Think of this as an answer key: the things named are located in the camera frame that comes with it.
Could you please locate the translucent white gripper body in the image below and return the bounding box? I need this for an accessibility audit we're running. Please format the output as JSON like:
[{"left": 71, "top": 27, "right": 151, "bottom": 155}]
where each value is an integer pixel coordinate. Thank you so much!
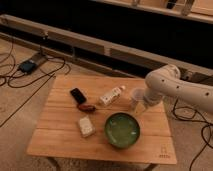
[{"left": 130, "top": 88, "right": 147, "bottom": 115}]

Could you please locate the black eraser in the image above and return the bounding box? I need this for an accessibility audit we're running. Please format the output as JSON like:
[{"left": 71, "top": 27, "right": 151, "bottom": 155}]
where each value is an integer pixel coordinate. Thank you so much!
[{"left": 70, "top": 88, "right": 86, "bottom": 104}]

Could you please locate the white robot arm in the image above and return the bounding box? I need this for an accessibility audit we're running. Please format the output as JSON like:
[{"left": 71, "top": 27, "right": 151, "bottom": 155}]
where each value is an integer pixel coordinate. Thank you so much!
[{"left": 131, "top": 64, "right": 213, "bottom": 114}]

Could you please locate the green bowl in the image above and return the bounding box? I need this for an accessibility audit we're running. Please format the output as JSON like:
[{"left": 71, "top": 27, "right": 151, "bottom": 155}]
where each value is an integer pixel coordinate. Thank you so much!
[{"left": 104, "top": 112, "right": 140, "bottom": 149}]

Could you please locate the brown oval object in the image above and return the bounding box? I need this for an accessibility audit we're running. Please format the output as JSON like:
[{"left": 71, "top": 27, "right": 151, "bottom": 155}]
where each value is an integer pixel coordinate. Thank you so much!
[{"left": 77, "top": 104, "right": 96, "bottom": 112}]

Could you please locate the wooden slatted table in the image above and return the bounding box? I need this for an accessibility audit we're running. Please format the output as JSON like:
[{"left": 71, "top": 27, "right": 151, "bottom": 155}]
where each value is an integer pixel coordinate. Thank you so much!
[{"left": 27, "top": 75, "right": 177, "bottom": 164}]

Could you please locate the white rectangular sponge block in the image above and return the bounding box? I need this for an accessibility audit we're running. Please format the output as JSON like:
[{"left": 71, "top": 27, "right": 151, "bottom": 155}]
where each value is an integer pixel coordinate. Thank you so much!
[{"left": 78, "top": 116, "right": 95, "bottom": 137}]

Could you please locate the black power adapter box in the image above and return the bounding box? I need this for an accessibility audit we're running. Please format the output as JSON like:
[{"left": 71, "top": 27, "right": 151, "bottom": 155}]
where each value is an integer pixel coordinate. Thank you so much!
[{"left": 18, "top": 60, "right": 36, "bottom": 74}]

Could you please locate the black cable on floor right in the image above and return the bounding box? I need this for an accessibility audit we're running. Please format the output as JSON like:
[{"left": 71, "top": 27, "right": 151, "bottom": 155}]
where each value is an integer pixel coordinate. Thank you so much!
[{"left": 171, "top": 98, "right": 213, "bottom": 171}]

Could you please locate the black cable on floor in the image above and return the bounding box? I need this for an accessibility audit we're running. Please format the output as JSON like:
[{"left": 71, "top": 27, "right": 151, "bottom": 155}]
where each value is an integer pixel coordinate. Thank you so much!
[
  {"left": 171, "top": 98, "right": 213, "bottom": 171},
  {"left": 0, "top": 36, "right": 72, "bottom": 128}
]

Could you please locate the black cable on floor left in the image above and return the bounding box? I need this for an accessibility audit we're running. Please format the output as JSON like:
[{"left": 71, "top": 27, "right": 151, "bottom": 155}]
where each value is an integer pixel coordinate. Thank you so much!
[{"left": 0, "top": 36, "right": 72, "bottom": 128}]

